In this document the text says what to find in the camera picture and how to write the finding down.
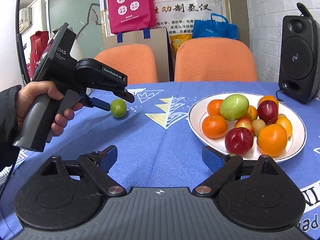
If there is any blue patterned tablecloth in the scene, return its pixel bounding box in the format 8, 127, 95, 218
1, 82, 319, 239

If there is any yellow snack bag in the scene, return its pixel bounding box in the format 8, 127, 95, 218
169, 34, 192, 59

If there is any orange chair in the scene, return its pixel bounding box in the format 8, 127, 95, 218
174, 37, 258, 82
95, 44, 158, 85

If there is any blue plastic bag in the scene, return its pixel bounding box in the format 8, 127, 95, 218
192, 13, 239, 40

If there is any dark red plum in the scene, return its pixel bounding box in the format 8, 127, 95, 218
257, 100, 278, 125
225, 127, 253, 155

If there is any right orange chair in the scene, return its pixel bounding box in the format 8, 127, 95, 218
174, 37, 258, 82

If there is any red yellow apple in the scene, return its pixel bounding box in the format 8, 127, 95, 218
234, 117, 254, 134

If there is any black speaker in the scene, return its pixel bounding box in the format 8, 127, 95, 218
278, 3, 319, 103

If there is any white poster board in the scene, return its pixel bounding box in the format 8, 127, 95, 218
154, 0, 231, 35

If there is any tangerine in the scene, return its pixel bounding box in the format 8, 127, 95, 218
207, 99, 223, 115
245, 105, 258, 121
258, 95, 279, 107
202, 115, 228, 139

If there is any small green apple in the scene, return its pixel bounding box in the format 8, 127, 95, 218
110, 99, 127, 118

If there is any white oval plate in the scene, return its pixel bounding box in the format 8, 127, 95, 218
188, 92, 307, 163

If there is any yellow orange citrus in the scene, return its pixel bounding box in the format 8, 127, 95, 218
276, 117, 293, 138

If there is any red thermos jug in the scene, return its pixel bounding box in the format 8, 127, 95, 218
27, 31, 49, 79

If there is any large orange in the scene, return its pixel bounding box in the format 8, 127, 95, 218
257, 124, 287, 157

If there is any large green apple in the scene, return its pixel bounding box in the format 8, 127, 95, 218
220, 94, 249, 121

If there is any left orange chair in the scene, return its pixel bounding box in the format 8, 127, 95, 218
95, 44, 158, 85

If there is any magenta tote bag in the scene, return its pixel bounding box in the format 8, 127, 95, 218
107, 0, 156, 35

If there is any person's left forearm sleeve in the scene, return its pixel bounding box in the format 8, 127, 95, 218
0, 85, 22, 171

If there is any brown paper bag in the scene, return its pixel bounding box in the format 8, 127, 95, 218
104, 27, 174, 82

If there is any person's left hand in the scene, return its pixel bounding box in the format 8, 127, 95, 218
16, 81, 82, 137

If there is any white thermos jug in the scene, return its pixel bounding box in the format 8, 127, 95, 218
51, 28, 93, 97

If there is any brown kiwi fruit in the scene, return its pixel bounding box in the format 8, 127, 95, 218
252, 119, 266, 137

